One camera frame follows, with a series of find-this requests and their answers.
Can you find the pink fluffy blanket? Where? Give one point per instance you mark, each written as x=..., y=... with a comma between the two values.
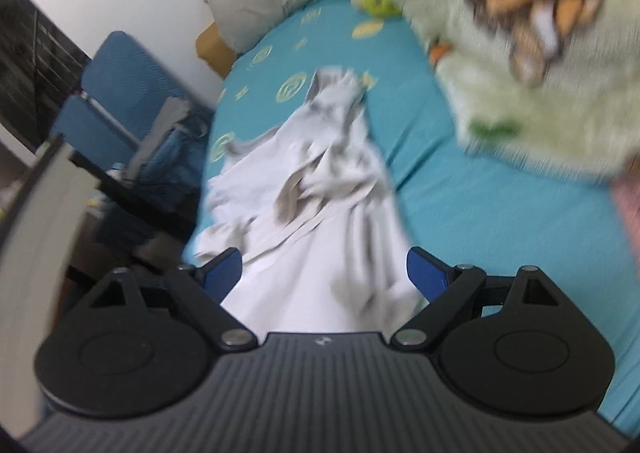
x=626, y=195

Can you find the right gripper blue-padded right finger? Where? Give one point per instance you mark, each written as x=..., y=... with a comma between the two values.
x=430, y=275

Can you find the yellow-brown cushion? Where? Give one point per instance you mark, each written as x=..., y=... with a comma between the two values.
x=214, y=52

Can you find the dark barred window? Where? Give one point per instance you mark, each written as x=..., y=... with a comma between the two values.
x=40, y=68

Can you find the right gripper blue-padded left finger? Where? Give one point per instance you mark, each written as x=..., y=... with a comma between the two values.
x=218, y=276

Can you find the blue office chair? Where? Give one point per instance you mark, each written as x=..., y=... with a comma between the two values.
x=132, y=117

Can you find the white t-shirt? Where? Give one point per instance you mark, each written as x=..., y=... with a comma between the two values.
x=312, y=210

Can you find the green cartoon lion blanket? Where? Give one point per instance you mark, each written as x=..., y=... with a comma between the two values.
x=547, y=85

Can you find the white desk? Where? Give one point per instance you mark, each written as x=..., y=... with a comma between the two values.
x=38, y=237

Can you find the teal patterned bed sheet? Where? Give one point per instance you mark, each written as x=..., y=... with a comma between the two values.
x=460, y=208

